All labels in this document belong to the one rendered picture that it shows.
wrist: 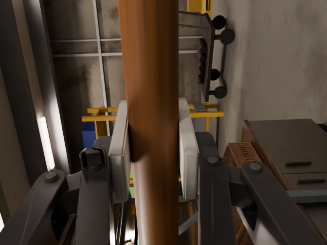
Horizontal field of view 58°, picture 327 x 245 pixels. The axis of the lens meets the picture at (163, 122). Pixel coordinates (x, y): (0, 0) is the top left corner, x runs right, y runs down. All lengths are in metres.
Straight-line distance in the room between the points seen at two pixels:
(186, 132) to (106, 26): 7.08
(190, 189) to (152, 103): 0.05
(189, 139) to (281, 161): 1.62
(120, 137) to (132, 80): 0.03
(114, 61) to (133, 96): 7.18
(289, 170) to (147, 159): 1.55
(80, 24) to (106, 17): 0.62
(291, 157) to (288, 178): 0.20
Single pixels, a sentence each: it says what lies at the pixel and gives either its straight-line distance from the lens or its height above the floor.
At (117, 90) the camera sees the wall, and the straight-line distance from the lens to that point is 7.51.
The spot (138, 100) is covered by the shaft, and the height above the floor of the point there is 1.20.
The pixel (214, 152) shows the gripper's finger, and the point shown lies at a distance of 0.16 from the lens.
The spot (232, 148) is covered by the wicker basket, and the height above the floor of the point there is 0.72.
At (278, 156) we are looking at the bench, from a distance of 1.80.
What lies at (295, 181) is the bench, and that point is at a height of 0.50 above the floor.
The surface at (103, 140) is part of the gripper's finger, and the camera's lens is 0.17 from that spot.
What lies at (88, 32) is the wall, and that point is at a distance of 7.31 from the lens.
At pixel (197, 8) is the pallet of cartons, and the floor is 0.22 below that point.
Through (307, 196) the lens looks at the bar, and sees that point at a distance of 1.48.
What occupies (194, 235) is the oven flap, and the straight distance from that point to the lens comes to 1.99.
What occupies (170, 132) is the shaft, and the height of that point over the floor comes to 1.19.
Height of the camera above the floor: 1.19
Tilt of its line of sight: 2 degrees down
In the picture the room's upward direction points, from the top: 92 degrees counter-clockwise
